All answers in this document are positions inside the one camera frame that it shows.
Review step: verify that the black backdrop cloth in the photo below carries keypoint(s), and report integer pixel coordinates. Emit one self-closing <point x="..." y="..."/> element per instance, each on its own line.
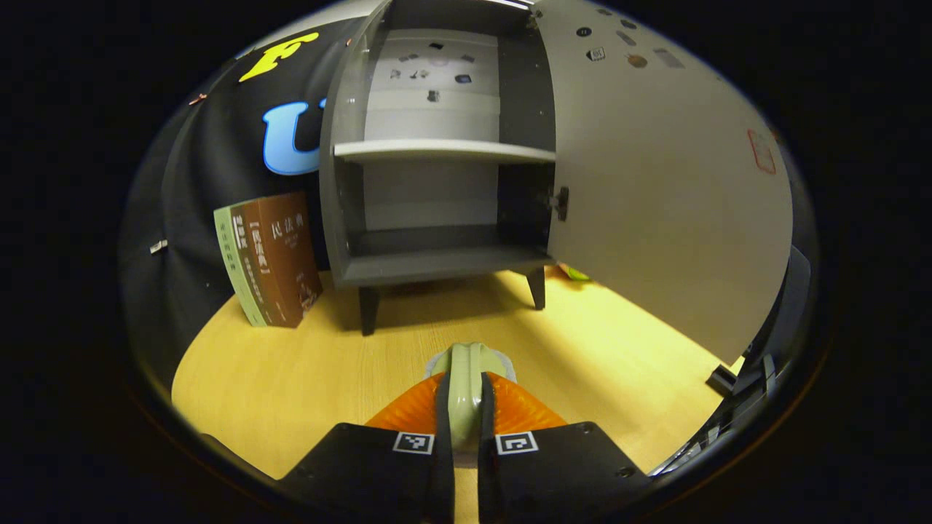
<point x="189" y="182"/>

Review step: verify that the pale green bottle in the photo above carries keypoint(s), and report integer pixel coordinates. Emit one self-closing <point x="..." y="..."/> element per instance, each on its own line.
<point x="464" y="407"/>

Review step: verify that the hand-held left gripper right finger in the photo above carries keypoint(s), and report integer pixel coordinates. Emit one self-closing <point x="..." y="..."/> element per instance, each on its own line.
<point x="486" y="473"/>

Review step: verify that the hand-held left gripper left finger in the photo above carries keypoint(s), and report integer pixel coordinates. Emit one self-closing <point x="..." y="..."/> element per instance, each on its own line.
<point x="444" y="466"/>

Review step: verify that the black door hinge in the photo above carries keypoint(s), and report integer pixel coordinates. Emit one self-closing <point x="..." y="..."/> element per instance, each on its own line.
<point x="561" y="204"/>

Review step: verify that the beige cabinet door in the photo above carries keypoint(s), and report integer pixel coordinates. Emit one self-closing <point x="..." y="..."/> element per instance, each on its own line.
<point x="655" y="182"/>

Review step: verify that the grey cabinet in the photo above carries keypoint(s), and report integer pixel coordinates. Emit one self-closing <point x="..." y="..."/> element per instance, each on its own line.
<point x="437" y="262"/>

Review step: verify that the thick brown book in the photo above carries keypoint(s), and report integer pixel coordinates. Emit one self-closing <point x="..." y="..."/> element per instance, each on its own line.
<point x="291" y="247"/>

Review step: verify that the silver cloth clip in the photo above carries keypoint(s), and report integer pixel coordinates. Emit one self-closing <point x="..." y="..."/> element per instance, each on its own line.
<point x="158" y="247"/>

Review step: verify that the bright green object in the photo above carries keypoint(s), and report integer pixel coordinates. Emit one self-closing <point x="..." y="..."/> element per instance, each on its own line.
<point x="577" y="274"/>

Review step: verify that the thin brown book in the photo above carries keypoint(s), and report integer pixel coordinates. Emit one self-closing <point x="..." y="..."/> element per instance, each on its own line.
<point x="242" y="224"/>

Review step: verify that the grey cabinet shelf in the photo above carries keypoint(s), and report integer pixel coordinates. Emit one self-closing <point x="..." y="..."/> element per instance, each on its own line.
<point x="437" y="150"/>

